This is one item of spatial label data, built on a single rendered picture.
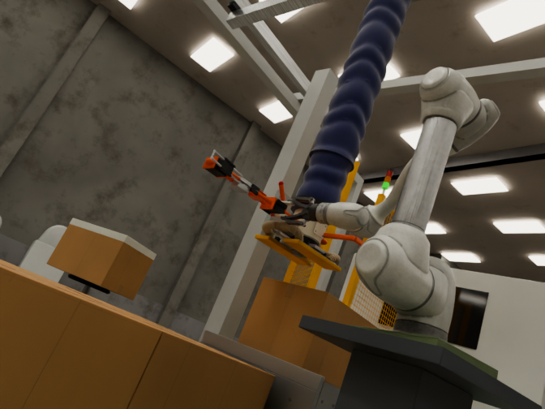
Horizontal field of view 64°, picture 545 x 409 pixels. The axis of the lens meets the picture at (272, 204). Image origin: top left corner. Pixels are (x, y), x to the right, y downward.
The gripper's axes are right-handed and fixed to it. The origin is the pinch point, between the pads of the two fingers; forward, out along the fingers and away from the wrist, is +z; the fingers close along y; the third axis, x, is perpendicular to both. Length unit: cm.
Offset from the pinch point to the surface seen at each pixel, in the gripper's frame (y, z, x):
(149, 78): -468, 879, 277
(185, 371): 75, -18, -33
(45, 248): 26, 731, 210
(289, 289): 28.5, 2.6, 26.7
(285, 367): 61, -16, 19
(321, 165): -31.1, -0.9, 12.1
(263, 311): 42, 13, 27
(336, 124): -54, -2, 10
